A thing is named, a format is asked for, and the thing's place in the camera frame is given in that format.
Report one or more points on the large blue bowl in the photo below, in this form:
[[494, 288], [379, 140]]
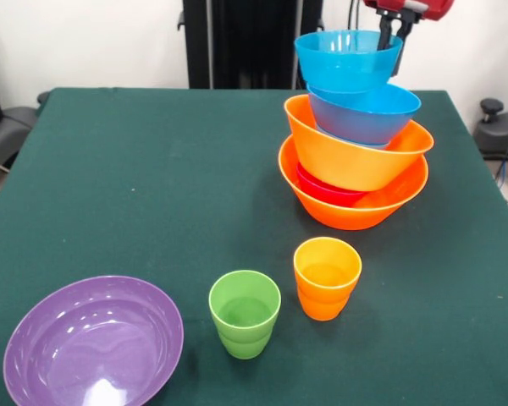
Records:
[[360, 122]]

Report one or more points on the large orange bowl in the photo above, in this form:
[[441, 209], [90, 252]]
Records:
[[343, 165], [347, 217]]

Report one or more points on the dark green tablecloth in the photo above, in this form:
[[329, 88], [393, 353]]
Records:
[[152, 169]]

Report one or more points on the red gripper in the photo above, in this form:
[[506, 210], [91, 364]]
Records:
[[436, 8]]

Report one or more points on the large purple bowl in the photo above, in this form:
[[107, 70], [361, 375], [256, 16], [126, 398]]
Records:
[[93, 342]]

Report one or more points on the orange cup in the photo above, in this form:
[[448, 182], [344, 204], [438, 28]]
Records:
[[326, 296]]

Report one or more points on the black pedestal foot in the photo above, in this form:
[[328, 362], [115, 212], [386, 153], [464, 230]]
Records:
[[499, 135], [8, 127]]

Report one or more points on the small magenta bowl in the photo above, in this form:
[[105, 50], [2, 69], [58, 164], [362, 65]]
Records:
[[321, 188]]

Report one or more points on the green cup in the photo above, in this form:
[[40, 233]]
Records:
[[244, 334]]

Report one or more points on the small cyan bowl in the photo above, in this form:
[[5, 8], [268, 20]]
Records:
[[372, 145]]

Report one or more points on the blue ribbed-bottom bowl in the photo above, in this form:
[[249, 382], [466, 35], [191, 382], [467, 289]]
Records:
[[347, 67]]

